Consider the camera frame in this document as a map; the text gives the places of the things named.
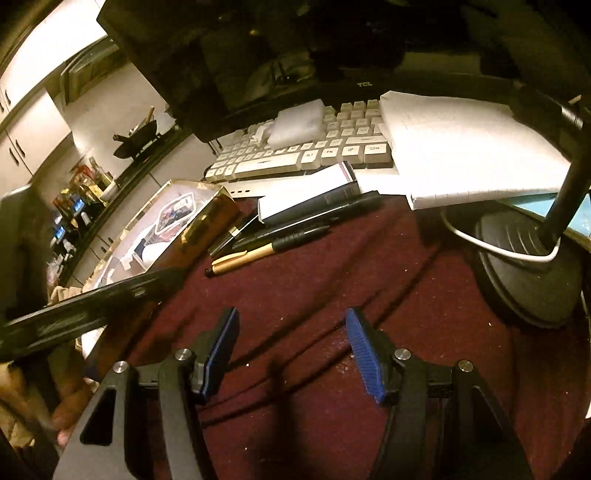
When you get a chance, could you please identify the black kitchen counter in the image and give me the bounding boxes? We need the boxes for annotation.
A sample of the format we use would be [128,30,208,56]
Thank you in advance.
[46,124,195,287]

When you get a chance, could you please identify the black pen with gold band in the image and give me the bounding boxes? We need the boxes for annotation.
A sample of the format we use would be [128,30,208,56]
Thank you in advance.
[208,210,259,258]

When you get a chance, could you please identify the dark range hood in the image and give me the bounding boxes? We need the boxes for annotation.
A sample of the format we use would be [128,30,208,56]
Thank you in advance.
[58,39,127,104]

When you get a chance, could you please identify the crumpled white tissue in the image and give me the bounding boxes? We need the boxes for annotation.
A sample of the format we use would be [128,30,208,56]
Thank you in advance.
[249,122,275,145]

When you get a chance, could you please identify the person's left hand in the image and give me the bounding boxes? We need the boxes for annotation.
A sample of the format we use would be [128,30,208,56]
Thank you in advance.
[0,364,99,437]

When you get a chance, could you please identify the black marker with white print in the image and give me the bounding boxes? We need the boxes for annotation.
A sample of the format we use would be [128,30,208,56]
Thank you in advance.
[231,191,384,250]

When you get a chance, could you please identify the white cable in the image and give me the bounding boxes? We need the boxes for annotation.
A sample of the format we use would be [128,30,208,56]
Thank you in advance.
[438,205,561,266]

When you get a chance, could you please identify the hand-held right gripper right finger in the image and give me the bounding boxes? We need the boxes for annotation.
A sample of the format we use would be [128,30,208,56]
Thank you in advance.
[345,307,532,480]

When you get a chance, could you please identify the black wok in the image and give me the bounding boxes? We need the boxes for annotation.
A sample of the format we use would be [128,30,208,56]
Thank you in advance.
[112,106,160,160]

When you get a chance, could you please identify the white tissue pack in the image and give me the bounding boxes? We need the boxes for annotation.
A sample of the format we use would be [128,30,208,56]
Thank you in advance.
[268,98,326,146]

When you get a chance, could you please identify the white grid notebook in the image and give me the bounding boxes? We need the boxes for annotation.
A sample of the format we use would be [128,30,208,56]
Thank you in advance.
[379,91,573,210]

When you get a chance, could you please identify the bamboo pen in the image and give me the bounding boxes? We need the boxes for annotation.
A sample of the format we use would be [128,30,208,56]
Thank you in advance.
[204,242,278,278]

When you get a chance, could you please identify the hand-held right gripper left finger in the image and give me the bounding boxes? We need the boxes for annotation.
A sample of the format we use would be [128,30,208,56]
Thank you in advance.
[53,306,241,480]

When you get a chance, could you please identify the gold-edged storage box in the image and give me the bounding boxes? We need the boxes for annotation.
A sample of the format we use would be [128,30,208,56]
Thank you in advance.
[76,179,242,384]

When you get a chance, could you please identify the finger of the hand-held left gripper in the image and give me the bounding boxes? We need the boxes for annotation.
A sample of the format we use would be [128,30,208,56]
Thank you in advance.
[99,268,185,324]

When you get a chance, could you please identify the white wall cabinets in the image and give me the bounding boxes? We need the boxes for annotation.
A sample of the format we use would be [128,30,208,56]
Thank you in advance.
[0,0,109,185]

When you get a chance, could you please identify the white keyboard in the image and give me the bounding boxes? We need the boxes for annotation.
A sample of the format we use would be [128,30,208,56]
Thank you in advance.
[205,99,409,199]

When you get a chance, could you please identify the black desk lamp stand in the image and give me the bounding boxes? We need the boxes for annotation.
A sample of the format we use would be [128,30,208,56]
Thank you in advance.
[473,92,591,328]

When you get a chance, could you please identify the beige clothing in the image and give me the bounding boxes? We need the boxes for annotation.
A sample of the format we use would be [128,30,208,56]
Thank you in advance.
[46,284,86,305]

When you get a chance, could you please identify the group of bottles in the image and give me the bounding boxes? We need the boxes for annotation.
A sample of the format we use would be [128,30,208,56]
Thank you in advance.
[48,159,118,252]

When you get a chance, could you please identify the light blue book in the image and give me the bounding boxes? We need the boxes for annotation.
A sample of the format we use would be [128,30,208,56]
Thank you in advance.
[501,191,591,241]

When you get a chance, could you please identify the black and white slim box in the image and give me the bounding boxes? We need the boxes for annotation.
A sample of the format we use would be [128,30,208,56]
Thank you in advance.
[257,161,361,225]

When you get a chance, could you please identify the black monitor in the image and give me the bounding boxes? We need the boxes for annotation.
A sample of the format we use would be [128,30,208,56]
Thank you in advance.
[96,0,591,144]

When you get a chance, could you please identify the clear cartoon pouch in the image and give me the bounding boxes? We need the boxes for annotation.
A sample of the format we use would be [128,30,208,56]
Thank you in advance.
[157,194,197,241]

